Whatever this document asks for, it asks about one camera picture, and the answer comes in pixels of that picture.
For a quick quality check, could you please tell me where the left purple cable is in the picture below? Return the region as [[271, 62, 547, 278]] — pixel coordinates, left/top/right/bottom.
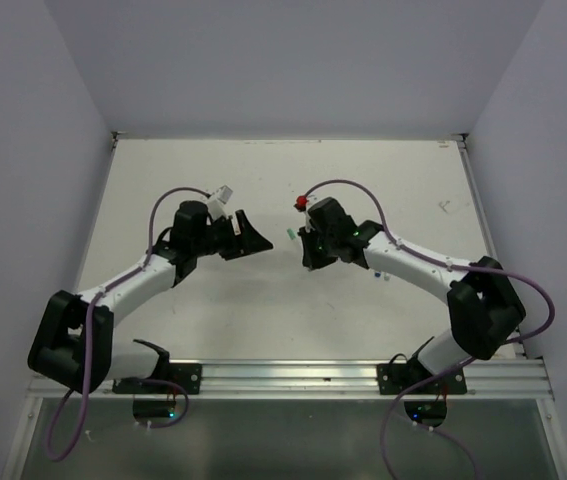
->
[[45, 186, 214, 461]]

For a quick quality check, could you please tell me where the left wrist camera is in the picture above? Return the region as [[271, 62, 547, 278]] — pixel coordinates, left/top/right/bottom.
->
[[205, 185, 233, 221]]

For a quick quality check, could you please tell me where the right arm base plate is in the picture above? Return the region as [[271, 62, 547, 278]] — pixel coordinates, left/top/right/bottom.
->
[[376, 353, 468, 395]]

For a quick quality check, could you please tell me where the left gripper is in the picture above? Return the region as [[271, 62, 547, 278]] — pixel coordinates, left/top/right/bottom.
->
[[192, 209, 272, 260]]

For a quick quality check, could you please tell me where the aluminium rail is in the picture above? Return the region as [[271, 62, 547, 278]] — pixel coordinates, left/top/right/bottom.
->
[[26, 355, 557, 401]]

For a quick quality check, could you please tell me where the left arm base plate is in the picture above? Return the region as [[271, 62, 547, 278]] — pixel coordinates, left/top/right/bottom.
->
[[112, 362, 203, 395]]

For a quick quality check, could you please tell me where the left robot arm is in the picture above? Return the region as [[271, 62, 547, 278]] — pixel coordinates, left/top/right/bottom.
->
[[27, 201, 273, 393]]

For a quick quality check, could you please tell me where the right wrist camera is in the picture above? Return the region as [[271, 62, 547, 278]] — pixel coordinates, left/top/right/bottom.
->
[[294, 195, 315, 213]]

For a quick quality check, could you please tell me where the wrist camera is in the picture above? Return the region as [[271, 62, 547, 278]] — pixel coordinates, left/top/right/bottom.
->
[[294, 195, 315, 213], [205, 185, 233, 221]]

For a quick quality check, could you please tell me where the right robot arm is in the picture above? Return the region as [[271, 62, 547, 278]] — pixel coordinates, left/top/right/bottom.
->
[[295, 196, 526, 393]]

